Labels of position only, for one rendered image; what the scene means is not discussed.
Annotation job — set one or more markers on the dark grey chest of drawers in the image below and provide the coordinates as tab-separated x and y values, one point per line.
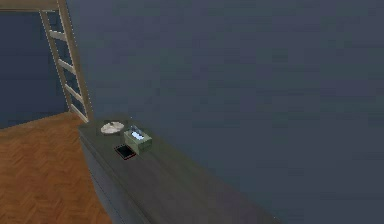
160	186

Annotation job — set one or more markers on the black phone with red rim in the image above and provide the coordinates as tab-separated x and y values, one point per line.
125	152

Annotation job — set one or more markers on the white round disc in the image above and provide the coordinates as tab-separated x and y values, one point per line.
112	127

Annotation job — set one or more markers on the green tissue box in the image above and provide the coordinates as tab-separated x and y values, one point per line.
137	140

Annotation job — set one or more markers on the pale wooden ladder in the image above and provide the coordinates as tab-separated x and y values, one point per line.
68	66

